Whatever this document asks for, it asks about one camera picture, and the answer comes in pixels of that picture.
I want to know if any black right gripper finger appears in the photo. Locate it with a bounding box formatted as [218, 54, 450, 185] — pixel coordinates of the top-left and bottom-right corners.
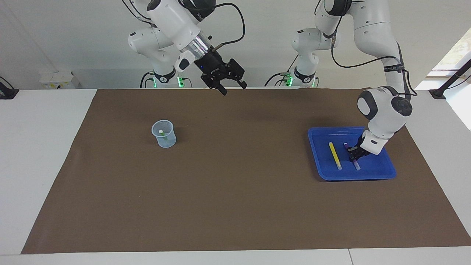
[226, 59, 248, 90]
[202, 75, 228, 96]

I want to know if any purple marker pen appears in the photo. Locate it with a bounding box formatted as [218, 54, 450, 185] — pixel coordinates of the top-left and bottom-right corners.
[344, 143, 361, 171]

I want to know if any yellow marker pen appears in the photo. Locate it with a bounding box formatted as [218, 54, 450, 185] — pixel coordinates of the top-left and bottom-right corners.
[329, 142, 343, 170]

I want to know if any blue plastic tray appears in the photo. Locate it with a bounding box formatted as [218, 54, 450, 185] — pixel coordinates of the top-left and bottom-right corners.
[308, 127, 397, 181]

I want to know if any translucent plastic cup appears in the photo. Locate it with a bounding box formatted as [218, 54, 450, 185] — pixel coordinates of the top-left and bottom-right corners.
[151, 120, 177, 148]

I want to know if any brown table mat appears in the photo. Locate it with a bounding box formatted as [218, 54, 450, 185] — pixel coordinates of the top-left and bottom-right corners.
[21, 88, 471, 254]

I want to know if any black clamp stand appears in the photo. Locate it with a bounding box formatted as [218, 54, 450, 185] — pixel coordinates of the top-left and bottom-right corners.
[429, 59, 471, 100]

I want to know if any bright window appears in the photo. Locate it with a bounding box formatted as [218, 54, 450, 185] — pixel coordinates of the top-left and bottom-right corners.
[432, 28, 471, 80]

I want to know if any small black table device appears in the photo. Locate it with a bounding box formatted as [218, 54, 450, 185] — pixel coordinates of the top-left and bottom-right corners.
[0, 76, 20, 100]

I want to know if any black base cable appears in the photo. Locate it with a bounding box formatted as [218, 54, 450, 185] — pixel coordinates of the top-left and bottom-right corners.
[140, 72, 157, 89]
[264, 54, 299, 87]

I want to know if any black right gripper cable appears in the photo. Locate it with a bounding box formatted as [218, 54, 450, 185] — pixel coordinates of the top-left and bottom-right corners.
[177, 0, 246, 52]

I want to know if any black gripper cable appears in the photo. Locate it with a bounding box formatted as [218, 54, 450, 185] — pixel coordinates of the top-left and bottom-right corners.
[315, 0, 418, 97]
[177, 0, 246, 52]

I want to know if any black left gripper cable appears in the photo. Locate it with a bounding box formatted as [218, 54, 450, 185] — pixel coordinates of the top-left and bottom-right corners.
[315, 0, 418, 97]

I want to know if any white wall socket box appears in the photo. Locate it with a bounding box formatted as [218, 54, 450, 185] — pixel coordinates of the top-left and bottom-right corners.
[39, 72, 79, 89]

